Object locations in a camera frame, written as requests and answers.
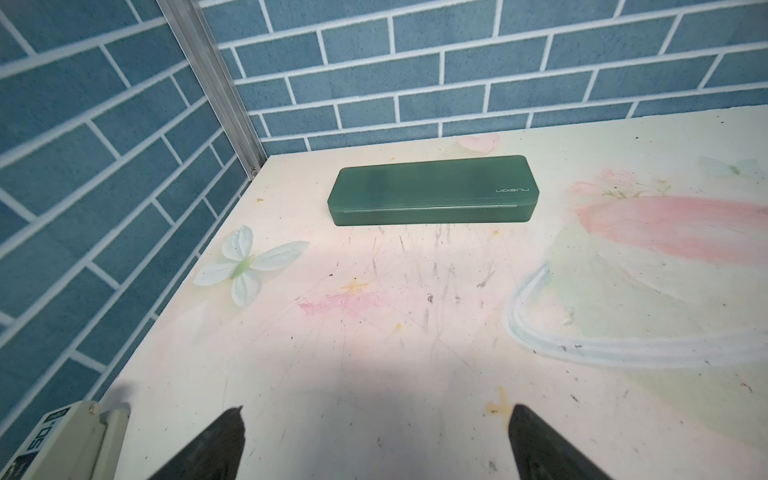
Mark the aluminium corner post left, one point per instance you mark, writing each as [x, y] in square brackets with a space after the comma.
[190, 28]

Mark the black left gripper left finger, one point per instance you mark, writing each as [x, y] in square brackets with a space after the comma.
[213, 454]

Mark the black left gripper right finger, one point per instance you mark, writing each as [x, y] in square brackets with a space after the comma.
[540, 452]

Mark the green plastic case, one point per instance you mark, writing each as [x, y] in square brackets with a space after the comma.
[499, 189]

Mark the beige labelled device box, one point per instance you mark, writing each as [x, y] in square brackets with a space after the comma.
[78, 441]

